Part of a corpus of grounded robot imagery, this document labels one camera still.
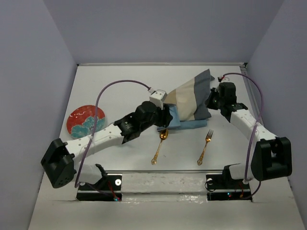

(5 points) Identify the striped blue beige cloth placemat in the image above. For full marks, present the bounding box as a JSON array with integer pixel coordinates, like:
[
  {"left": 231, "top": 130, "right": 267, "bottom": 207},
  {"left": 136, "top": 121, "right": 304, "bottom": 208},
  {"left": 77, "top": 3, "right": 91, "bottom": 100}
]
[{"left": 164, "top": 69, "right": 214, "bottom": 130}]

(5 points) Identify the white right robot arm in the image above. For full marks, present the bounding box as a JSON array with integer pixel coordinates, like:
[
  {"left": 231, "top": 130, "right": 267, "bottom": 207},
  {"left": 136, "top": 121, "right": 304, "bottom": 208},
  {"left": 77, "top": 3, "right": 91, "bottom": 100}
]
[{"left": 205, "top": 82, "right": 292, "bottom": 188}]

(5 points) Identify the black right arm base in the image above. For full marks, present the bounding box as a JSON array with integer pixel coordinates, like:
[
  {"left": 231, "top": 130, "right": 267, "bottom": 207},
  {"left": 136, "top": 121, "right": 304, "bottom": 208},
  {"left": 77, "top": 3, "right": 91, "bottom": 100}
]
[{"left": 204, "top": 174, "right": 252, "bottom": 201}]

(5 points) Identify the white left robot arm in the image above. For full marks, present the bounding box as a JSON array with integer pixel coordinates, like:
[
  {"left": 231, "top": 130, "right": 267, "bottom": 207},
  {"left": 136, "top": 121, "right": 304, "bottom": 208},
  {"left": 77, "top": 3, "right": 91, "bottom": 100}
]
[{"left": 41, "top": 101, "right": 173, "bottom": 189}]

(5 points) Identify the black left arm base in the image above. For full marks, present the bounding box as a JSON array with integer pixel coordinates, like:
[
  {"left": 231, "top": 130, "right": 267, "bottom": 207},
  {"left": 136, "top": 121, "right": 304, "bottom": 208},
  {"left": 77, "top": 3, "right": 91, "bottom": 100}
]
[{"left": 76, "top": 173, "right": 122, "bottom": 202}]

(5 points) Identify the gold spoon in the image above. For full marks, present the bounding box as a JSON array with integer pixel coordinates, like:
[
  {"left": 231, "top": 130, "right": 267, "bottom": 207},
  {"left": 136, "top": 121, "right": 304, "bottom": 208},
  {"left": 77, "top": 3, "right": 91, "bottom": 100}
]
[{"left": 151, "top": 129, "right": 168, "bottom": 165}]

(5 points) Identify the gold fork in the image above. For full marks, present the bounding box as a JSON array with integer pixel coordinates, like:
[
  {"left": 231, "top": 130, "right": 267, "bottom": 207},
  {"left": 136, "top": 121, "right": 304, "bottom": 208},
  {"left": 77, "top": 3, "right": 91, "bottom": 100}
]
[{"left": 197, "top": 129, "right": 213, "bottom": 166}]

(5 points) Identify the red floral plate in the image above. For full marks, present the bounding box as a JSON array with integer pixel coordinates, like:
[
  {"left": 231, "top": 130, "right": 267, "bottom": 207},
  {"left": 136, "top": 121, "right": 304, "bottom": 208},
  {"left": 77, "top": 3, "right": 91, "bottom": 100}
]
[{"left": 66, "top": 105, "right": 96, "bottom": 139}]

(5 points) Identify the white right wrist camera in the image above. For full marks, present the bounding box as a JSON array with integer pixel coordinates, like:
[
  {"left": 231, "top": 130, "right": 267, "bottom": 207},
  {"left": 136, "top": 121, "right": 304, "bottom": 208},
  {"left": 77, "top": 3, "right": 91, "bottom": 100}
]
[{"left": 217, "top": 76, "right": 230, "bottom": 83}]

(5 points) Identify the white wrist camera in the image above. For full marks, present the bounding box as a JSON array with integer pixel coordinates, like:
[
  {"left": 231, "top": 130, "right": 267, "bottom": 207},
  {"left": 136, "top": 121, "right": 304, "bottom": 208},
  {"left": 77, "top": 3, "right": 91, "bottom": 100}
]
[
  {"left": 149, "top": 90, "right": 167, "bottom": 109},
  {"left": 217, "top": 76, "right": 230, "bottom": 83}
]

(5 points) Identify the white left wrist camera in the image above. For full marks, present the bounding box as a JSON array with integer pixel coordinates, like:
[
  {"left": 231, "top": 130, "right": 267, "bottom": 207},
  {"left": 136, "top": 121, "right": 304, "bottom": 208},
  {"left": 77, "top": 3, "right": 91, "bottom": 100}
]
[{"left": 149, "top": 90, "right": 167, "bottom": 109}]

